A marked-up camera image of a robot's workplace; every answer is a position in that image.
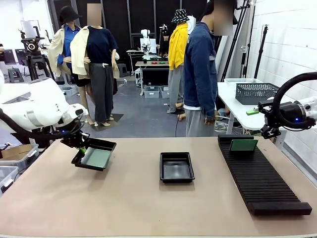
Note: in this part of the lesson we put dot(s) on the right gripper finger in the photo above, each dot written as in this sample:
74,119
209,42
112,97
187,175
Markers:
265,106
271,132

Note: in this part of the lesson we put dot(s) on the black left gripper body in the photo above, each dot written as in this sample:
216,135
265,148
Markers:
74,140

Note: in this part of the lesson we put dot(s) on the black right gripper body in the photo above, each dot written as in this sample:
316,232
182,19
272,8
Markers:
288,110

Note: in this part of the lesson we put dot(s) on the green circuit board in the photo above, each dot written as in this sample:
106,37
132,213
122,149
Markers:
97,158
242,145

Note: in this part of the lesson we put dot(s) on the black ESD tray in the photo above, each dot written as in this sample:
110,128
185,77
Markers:
177,168
101,146

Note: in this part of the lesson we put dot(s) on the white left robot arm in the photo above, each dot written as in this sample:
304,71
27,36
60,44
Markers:
32,106

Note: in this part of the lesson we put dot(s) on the person's right forearm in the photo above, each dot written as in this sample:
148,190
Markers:
209,104

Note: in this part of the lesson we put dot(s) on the person's right hand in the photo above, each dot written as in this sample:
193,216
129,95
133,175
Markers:
210,121

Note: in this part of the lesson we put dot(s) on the grey mesh basket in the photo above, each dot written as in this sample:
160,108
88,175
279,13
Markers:
257,92

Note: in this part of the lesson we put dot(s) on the white rectangular table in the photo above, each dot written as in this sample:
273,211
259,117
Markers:
232,104

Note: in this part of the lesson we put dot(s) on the clear plastic bin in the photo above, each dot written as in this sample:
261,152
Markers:
242,80

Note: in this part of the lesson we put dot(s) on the black floor mat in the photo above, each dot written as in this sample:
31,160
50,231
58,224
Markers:
116,118

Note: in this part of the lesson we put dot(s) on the clear storage box with cardboard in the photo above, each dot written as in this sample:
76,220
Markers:
24,156

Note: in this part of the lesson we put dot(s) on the black slotted board rack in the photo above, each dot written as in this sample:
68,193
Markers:
262,188

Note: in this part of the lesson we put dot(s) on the black light stand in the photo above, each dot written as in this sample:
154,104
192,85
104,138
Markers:
261,49

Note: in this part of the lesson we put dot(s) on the person in denim jacket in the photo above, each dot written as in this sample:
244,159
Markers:
200,74

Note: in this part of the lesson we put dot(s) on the black leaning stand poles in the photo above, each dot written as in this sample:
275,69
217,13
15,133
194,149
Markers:
237,37

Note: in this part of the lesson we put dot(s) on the mannequin navy shirt grey trousers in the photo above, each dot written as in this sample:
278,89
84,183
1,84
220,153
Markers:
100,64

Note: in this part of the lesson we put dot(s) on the grey plastic stool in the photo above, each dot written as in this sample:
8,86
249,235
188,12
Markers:
122,69
15,74

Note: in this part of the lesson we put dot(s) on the mannequin black hat blue shirt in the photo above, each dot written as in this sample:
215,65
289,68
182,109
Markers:
55,52

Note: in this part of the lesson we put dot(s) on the grey floor storage bin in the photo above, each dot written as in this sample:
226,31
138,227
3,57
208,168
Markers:
151,92
164,92

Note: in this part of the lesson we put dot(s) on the mannequin yellow jacket bucket hat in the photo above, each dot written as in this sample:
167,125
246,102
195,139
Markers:
177,49

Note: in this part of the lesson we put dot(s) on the background work table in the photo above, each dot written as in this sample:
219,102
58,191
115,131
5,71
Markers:
148,64

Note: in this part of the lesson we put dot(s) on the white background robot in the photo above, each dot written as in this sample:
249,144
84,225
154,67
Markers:
146,44

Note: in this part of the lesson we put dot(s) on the background person in black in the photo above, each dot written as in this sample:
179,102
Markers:
164,37

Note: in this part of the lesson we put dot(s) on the black camera tripod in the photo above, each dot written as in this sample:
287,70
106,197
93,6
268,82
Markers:
33,54

